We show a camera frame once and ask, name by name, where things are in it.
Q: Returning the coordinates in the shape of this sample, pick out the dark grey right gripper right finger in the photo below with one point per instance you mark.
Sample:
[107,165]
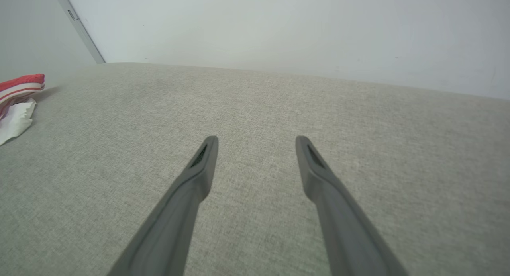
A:
[342,220]

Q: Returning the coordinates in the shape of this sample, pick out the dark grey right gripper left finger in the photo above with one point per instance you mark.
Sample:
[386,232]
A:
[175,212]

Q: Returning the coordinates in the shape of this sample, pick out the red and white garment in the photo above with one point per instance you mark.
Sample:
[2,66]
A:
[20,85]

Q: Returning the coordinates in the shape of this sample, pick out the grey fabric sofa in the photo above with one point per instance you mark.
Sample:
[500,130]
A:
[259,108]

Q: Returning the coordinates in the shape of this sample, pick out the grey metal frame strip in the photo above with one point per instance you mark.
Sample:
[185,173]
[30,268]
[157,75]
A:
[81,31]

